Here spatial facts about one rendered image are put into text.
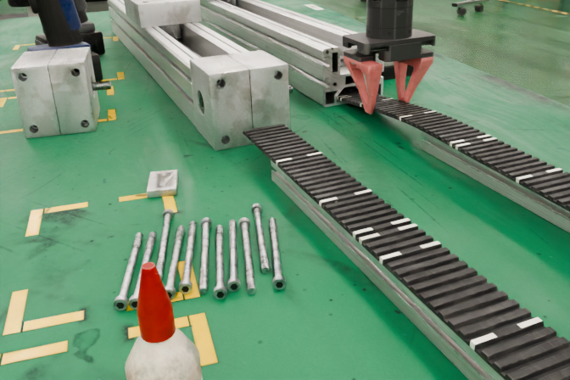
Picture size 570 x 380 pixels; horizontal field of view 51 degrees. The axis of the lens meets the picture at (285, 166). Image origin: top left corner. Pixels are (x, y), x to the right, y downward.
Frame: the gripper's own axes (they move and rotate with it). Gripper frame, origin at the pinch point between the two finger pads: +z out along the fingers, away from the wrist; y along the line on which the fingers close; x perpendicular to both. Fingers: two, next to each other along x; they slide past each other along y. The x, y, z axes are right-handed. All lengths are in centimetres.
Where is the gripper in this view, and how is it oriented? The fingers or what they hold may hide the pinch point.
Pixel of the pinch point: (386, 104)
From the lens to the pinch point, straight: 80.4
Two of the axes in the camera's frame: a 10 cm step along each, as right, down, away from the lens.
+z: 0.3, 9.2, 4.0
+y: -9.2, 1.8, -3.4
